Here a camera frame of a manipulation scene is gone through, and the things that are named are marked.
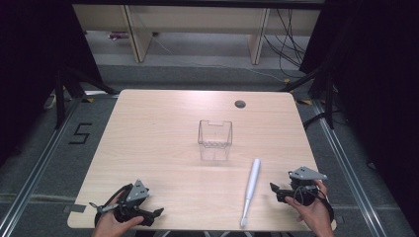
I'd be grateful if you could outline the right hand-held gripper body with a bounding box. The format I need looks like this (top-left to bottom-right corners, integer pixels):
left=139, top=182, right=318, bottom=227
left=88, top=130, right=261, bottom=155
left=286, top=166, right=329, bottom=207

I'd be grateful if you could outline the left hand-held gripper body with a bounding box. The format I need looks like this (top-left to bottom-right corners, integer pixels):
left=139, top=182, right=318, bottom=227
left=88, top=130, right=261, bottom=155
left=113, top=179, right=156, bottom=227

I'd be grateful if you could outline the person's right hand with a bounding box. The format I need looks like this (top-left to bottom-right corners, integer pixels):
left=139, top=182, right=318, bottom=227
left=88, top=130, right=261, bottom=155
left=284, top=179, right=334, bottom=236

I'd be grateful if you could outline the person's left hand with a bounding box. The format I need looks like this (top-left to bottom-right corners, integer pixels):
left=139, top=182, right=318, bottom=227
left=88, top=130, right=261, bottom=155
left=92, top=191, right=145, bottom=237

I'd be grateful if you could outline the clear plastic container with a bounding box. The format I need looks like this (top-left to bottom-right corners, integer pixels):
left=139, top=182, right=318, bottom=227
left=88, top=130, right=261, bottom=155
left=197, top=119, right=234, bottom=162

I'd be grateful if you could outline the black metal stand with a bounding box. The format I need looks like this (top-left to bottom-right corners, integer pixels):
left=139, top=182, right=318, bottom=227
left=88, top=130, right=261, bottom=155
left=53, top=66, right=121, bottom=130
left=279, top=63, right=338, bottom=130

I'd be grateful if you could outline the black curtain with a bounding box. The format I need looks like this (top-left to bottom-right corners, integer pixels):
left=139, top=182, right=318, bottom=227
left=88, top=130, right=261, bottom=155
left=298, top=0, right=419, bottom=228
left=0, top=0, right=104, bottom=167

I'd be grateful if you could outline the small pink item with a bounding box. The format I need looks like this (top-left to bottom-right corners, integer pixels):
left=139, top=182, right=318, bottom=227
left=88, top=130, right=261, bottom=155
left=108, top=31, right=130, bottom=41

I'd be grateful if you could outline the light wooden shelf unit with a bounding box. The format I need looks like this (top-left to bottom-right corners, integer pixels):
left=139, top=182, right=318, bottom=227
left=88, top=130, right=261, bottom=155
left=72, top=3, right=322, bottom=66

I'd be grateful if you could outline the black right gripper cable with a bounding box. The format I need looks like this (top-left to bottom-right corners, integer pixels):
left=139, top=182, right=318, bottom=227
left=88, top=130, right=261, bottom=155
left=292, top=185, right=336, bottom=222

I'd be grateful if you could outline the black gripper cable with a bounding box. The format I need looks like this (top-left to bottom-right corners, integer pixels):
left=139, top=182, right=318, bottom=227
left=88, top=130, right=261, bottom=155
left=292, top=185, right=336, bottom=222
left=88, top=183, right=133, bottom=227

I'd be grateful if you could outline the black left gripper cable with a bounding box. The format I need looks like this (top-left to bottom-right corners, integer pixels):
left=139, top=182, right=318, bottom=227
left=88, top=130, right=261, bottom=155
left=88, top=183, right=133, bottom=227

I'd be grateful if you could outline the aluminium floor rail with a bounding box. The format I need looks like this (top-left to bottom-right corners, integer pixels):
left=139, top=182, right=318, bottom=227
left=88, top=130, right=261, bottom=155
left=309, top=98, right=390, bottom=237
left=0, top=97, right=84, bottom=237

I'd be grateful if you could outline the thick black floor cable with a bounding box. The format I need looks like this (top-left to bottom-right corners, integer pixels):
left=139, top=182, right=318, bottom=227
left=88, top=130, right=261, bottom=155
left=301, top=111, right=328, bottom=130

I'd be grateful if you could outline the bundle of black cables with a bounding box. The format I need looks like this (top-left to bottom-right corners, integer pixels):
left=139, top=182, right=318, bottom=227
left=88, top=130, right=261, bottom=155
left=262, top=8, right=311, bottom=79

